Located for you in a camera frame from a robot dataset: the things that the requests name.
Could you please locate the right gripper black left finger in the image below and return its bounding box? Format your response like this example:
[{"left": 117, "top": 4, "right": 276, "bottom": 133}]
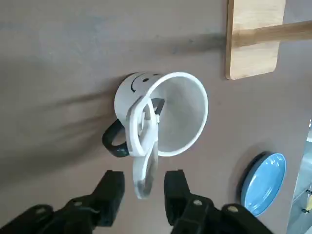
[{"left": 0, "top": 170, "right": 126, "bottom": 234}]

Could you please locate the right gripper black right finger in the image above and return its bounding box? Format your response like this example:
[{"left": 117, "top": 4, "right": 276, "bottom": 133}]
[{"left": 163, "top": 170, "right": 272, "bottom": 234}]

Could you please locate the blue plate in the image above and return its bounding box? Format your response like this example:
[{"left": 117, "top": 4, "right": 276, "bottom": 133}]
[{"left": 241, "top": 153, "right": 287, "bottom": 217}]

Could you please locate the wooden peg rack stand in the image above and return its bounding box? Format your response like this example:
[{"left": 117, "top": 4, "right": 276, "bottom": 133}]
[{"left": 225, "top": 0, "right": 312, "bottom": 80}]

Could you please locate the white smiley mug black handle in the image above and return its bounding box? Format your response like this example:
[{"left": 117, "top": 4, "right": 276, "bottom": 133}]
[{"left": 101, "top": 71, "right": 209, "bottom": 158}]

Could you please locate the aluminium frame rail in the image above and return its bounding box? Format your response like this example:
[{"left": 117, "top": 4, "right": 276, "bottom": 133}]
[{"left": 287, "top": 119, "right": 312, "bottom": 234}]

